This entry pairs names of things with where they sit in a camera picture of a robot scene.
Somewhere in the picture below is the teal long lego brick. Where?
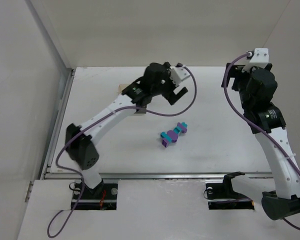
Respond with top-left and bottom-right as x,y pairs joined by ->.
160,131 -> 172,143

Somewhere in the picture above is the purple round lego brick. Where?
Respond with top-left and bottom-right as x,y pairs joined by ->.
166,130 -> 179,143

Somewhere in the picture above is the small purple lego brick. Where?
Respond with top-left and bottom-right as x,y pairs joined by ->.
161,138 -> 170,148

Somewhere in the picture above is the purple curved boat lego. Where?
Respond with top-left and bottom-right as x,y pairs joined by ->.
176,122 -> 188,135

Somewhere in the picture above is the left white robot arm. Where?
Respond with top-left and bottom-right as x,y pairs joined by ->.
65,62 -> 191,196

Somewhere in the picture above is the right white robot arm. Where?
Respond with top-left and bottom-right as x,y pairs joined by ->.
221,63 -> 300,221

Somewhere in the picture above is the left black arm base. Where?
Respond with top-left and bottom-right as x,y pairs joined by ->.
74,182 -> 118,211

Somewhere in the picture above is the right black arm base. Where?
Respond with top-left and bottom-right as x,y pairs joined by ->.
203,182 -> 255,210

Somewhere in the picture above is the grey transparent container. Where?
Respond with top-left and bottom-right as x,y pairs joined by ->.
135,105 -> 147,115

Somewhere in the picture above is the amber transparent container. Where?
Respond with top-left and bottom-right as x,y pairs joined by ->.
118,84 -> 129,95

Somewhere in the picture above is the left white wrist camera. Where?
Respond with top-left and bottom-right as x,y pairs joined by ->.
170,66 -> 191,86

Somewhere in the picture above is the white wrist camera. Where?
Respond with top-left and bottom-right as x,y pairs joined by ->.
241,48 -> 269,73
170,66 -> 191,86

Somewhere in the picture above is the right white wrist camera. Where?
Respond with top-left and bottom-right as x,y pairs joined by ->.
241,48 -> 269,73

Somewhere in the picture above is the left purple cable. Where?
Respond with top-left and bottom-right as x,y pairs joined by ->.
47,63 -> 198,238

